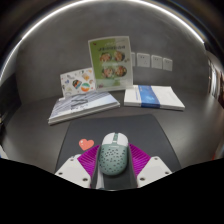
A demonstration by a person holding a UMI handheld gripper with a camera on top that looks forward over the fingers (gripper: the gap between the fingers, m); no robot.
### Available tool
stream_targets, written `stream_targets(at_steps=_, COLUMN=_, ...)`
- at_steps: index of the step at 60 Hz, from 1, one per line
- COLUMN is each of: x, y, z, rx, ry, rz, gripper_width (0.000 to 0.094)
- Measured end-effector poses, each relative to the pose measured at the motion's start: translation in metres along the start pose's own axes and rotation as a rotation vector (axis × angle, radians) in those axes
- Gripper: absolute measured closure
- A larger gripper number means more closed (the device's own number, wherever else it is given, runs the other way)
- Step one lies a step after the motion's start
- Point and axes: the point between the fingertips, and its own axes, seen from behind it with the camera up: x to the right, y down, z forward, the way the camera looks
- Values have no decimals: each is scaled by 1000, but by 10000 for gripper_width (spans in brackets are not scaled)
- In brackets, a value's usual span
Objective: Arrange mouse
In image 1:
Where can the white book with blue band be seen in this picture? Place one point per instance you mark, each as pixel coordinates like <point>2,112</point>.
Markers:
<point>166,98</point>

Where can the green and white computer mouse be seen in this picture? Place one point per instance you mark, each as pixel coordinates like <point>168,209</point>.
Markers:
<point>112,156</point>

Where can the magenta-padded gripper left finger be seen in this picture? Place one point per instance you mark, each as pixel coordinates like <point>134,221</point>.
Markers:
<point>71,170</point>

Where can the white card with colourful stickers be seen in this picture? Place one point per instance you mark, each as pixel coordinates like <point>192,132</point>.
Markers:
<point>75,83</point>

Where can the dark grey mouse pad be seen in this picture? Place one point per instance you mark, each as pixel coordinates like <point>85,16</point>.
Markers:
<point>143,133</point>

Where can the white wall socket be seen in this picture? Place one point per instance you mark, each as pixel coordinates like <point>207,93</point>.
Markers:
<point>133,59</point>
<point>156,62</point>
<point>167,64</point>
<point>143,60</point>

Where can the dark framed glass door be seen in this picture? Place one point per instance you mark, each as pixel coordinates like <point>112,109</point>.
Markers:
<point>213,80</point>

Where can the grey striped book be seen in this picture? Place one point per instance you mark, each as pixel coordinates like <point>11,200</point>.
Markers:
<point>83,105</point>

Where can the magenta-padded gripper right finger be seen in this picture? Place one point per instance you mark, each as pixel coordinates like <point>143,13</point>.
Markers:
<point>154,170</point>

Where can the green menu sign stand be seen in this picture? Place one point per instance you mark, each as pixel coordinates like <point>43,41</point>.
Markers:
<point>110,63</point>

